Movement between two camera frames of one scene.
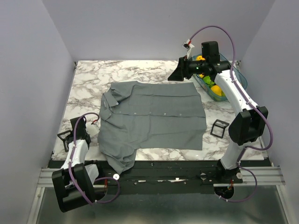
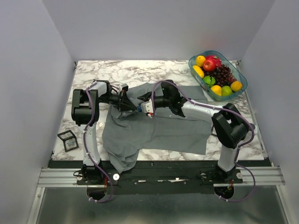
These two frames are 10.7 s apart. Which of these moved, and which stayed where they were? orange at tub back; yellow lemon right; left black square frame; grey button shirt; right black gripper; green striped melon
Moved: right black gripper; grey button shirt
Stayed: left black square frame; green striped melon; yellow lemon right; orange at tub back
